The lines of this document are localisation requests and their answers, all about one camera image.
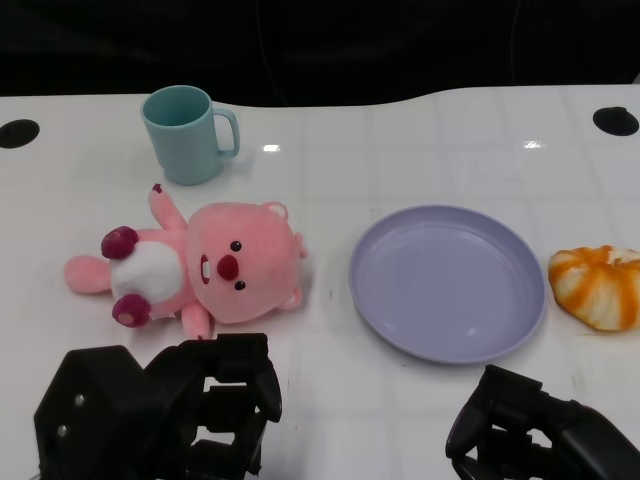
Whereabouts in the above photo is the thin cable behind table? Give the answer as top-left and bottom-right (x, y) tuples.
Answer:
(257, 27), (291, 107)

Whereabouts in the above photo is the black round cable grommet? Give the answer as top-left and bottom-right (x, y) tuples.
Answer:
(0, 119), (41, 149)
(592, 106), (640, 136)

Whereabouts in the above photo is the lilac plastic plate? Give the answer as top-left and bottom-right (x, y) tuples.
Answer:
(348, 203), (548, 365)

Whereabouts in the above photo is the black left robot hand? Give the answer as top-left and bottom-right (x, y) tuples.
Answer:
(33, 333), (283, 480)

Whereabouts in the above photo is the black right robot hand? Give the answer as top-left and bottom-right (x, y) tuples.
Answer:
(445, 364), (640, 480)

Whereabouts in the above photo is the pink plush beaver doll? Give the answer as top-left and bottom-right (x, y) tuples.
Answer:
(63, 183), (310, 340)

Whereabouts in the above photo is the orange and white bun toy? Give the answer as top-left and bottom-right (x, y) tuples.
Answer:
(548, 244), (640, 332)

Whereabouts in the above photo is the teal plastic mug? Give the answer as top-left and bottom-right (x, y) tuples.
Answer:
(140, 84), (241, 187)

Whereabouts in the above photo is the black backdrop cloth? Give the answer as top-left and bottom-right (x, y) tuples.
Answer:
(0, 0), (640, 109)

